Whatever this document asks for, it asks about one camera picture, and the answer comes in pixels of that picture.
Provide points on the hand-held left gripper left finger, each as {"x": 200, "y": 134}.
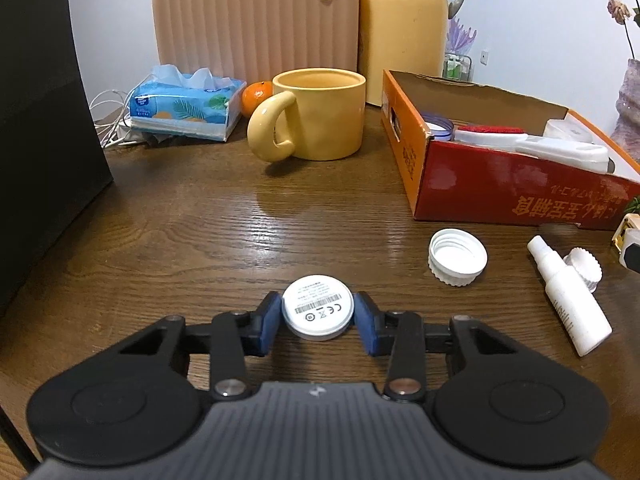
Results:
{"x": 267, "y": 325}

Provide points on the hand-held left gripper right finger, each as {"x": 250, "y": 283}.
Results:
{"x": 367, "y": 325}

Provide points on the purple wall decoration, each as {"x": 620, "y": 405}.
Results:
{"x": 460, "y": 35}

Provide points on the yellow thermos jug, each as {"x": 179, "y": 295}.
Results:
{"x": 400, "y": 25}

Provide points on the white wall outlet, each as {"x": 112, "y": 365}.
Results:
{"x": 484, "y": 56}

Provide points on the small white cap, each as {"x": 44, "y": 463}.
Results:
{"x": 585, "y": 262}

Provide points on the orange cardboard box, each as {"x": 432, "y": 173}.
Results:
{"x": 500, "y": 195}

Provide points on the small white spray bottle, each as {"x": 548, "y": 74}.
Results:
{"x": 575, "y": 310}

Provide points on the red lint brush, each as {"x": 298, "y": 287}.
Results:
{"x": 550, "y": 152}

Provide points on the round tin with blue rim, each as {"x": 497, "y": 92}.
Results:
{"x": 437, "y": 130}

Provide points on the pink textured vase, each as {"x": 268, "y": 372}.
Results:
{"x": 630, "y": 110}

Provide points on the pink ribbed suitcase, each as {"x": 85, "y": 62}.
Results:
{"x": 240, "y": 20}

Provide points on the white round disc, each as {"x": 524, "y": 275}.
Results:
{"x": 317, "y": 305}

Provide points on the dried pink rose bouquet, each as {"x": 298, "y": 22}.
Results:
{"x": 617, "y": 7}

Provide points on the orange fruit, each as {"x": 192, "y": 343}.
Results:
{"x": 252, "y": 100}

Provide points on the yellow ceramic mug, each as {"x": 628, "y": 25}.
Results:
{"x": 325, "y": 120}

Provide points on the large white ribbed cap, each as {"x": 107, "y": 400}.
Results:
{"x": 440, "y": 270}

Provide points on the large black panel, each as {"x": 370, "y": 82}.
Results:
{"x": 40, "y": 110}

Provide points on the white plastic container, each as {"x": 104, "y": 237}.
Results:
{"x": 565, "y": 129}

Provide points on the blue tissue pack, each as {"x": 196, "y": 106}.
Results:
{"x": 185, "y": 110}

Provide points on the small yellow black object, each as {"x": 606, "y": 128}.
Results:
{"x": 621, "y": 230}

